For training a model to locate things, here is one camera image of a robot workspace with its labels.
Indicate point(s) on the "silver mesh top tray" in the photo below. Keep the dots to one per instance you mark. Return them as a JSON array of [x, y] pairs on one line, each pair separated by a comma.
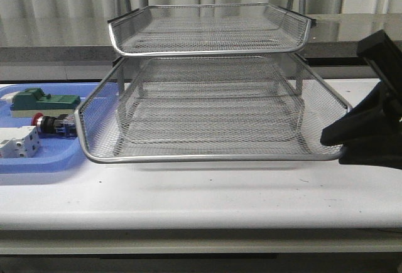
[[208, 29]]

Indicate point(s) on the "blue plastic tray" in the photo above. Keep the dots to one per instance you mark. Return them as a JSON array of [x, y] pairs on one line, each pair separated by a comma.
[[55, 153]]

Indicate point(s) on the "grey stone counter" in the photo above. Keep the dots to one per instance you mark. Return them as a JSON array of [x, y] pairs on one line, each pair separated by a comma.
[[87, 39]]

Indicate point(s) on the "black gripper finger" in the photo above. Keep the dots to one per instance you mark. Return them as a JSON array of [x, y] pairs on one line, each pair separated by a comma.
[[379, 150], [368, 118]]

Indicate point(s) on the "green terminal block module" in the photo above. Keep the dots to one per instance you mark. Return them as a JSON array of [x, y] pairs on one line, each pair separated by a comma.
[[31, 101]]

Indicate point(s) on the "silver mesh bottom tray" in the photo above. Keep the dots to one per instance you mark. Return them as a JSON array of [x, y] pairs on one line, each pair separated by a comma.
[[160, 125]]

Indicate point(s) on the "silver mesh tray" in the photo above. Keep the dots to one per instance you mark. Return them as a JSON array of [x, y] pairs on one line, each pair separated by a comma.
[[201, 77], [208, 29], [160, 125]]

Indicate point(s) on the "red emergency stop button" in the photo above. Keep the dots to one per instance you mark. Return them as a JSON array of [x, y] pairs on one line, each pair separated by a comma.
[[63, 125]]

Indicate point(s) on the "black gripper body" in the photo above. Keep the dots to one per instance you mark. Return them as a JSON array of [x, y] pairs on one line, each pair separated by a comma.
[[384, 57]]

